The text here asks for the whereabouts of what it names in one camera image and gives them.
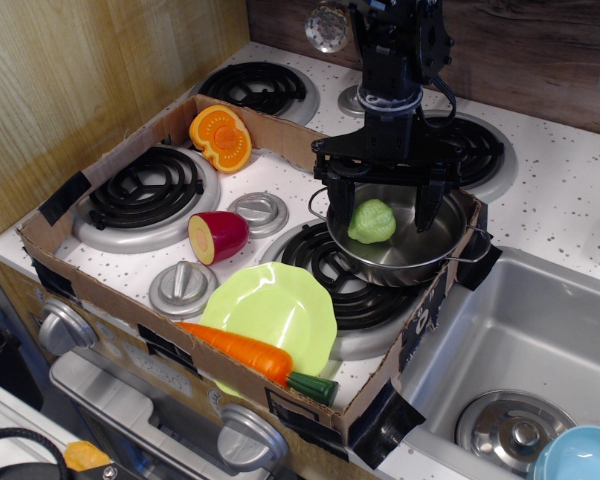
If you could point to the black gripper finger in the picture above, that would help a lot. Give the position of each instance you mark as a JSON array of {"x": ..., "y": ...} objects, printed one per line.
[
  {"x": 341, "y": 193},
  {"x": 428, "y": 201}
]

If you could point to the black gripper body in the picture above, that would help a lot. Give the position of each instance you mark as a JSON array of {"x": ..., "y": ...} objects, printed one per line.
[{"x": 406, "y": 150}]

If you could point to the green toy broccoli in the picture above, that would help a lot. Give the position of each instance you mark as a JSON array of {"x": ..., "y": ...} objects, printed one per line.
[{"x": 372, "y": 221}]

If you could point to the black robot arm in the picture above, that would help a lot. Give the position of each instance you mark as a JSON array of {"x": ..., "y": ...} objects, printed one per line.
[{"x": 402, "y": 46}]

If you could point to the stainless steel pan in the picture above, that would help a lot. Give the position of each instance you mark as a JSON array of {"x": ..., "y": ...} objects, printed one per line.
[{"x": 411, "y": 257}]

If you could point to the silver stovetop knob back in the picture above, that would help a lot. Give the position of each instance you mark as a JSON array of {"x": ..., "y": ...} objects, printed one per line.
[{"x": 349, "y": 104}]

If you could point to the silver stovetop knob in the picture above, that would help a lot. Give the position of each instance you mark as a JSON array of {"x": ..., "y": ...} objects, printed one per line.
[
  {"x": 265, "y": 213},
  {"x": 182, "y": 291},
  {"x": 349, "y": 104}
]

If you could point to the back right black burner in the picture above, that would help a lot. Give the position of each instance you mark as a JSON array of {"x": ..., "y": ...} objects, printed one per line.
[{"x": 490, "y": 165}]

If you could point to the black burner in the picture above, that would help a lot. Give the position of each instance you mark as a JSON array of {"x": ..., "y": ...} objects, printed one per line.
[
  {"x": 265, "y": 87},
  {"x": 369, "y": 317},
  {"x": 490, "y": 165},
  {"x": 147, "y": 205}
]

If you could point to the silver stovetop knob centre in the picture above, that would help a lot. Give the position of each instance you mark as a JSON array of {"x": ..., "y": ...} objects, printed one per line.
[{"x": 265, "y": 213}]

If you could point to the front right black burner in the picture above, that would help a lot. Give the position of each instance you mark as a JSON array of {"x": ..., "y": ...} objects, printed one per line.
[{"x": 369, "y": 317}]

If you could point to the back left black burner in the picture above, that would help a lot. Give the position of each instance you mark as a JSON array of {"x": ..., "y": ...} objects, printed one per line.
[{"x": 265, "y": 87}]

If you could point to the light green plastic plate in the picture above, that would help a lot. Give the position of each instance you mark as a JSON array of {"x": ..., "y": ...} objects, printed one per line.
[{"x": 280, "y": 305}]

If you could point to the red toy half fruit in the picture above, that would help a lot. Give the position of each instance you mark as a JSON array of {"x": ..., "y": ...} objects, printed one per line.
[{"x": 217, "y": 236}]

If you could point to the hanging metal strainer ladle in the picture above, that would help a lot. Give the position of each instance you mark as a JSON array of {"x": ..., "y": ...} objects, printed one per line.
[{"x": 327, "y": 27}]

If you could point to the orange toy pumpkin slice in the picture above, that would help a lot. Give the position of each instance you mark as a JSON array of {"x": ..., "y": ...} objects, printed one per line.
[{"x": 222, "y": 138}]

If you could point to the orange toy carrot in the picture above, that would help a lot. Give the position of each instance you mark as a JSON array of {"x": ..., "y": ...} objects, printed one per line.
[{"x": 272, "y": 362}]

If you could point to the stainless steel sink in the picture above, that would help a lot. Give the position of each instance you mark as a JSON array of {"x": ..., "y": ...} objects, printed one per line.
[{"x": 530, "y": 326}]

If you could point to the silver stovetop knob front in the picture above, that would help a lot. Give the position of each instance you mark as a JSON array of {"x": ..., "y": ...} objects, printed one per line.
[{"x": 182, "y": 291}]

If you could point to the front left black burner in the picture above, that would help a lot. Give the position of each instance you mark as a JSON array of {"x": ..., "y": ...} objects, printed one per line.
[{"x": 147, "y": 205}]

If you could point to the silver sink drain plug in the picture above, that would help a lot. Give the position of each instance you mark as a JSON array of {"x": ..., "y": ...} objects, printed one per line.
[{"x": 510, "y": 428}]

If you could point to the silver oven knob right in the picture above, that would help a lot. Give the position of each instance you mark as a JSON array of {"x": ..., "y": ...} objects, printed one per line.
[{"x": 247, "y": 442}]

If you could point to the silver oven knob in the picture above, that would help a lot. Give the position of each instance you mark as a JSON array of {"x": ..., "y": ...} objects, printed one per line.
[
  {"x": 247, "y": 442},
  {"x": 63, "y": 329}
]

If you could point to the light blue bowl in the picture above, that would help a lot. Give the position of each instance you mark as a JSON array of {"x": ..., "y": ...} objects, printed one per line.
[{"x": 574, "y": 454}]

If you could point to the silver oven knob left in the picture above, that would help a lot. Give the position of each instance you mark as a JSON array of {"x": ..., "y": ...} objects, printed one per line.
[{"x": 63, "y": 329}]

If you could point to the yellow object bottom left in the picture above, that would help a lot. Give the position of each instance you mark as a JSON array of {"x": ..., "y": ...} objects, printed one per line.
[{"x": 82, "y": 455}]

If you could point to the silver oven door handle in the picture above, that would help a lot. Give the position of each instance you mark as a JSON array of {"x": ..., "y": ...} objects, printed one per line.
[{"x": 153, "y": 436}]

